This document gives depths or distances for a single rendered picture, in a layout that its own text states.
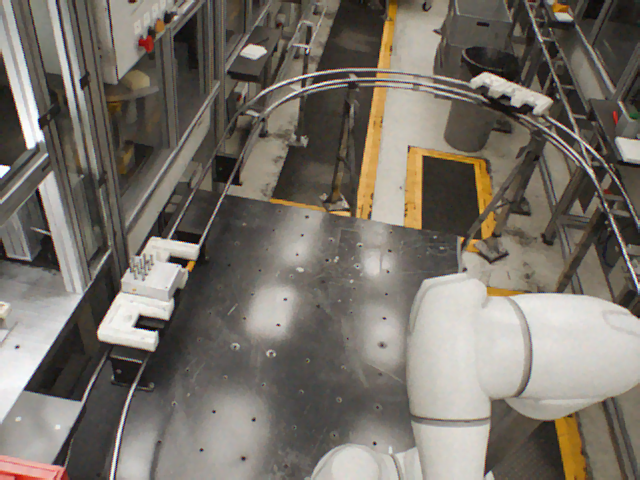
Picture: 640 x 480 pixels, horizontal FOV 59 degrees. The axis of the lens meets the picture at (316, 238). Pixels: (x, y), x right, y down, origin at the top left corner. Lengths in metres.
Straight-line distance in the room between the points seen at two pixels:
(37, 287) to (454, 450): 1.15
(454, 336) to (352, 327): 1.07
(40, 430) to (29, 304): 0.36
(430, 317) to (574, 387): 0.20
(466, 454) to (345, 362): 0.97
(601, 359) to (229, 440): 0.99
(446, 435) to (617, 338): 0.25
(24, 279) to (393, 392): 1.02
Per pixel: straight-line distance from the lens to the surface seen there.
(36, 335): 1.49
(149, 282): 1.52
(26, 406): 1.37
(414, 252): 2.06
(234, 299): 1.80
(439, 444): 0.74
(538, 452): 2.54
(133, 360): 1.52
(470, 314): 0.72
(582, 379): 0.79
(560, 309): 0.78
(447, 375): 0.71
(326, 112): 4.18
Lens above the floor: 2.02
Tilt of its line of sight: 41 degrees down
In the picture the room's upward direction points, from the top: 8 degrees clockwise
